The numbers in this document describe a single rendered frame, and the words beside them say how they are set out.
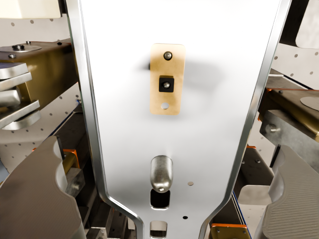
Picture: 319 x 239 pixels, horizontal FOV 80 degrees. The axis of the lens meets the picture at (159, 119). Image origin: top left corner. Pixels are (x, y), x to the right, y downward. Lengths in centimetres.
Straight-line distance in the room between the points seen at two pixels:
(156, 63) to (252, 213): 83
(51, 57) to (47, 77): 2
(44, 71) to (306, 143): 29
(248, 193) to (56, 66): 35
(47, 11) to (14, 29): 43
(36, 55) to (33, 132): 52
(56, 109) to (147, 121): 45
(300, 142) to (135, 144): 20
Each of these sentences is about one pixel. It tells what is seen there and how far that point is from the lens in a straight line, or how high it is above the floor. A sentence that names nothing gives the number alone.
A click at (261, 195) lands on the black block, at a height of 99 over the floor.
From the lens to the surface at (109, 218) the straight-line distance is 47.
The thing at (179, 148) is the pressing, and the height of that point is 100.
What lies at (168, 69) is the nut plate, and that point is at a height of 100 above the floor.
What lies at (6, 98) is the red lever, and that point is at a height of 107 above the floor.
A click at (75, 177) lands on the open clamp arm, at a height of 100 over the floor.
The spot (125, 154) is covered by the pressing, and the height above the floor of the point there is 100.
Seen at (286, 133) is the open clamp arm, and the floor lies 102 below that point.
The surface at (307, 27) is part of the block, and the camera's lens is 29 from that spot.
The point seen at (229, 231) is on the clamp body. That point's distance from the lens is 55.
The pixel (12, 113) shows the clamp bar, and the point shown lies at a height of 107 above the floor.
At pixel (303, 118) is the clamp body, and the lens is 28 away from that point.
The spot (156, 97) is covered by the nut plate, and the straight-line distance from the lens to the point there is 23.
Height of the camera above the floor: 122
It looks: 62 degrees down
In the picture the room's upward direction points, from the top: 177 degrees counter-clockwise
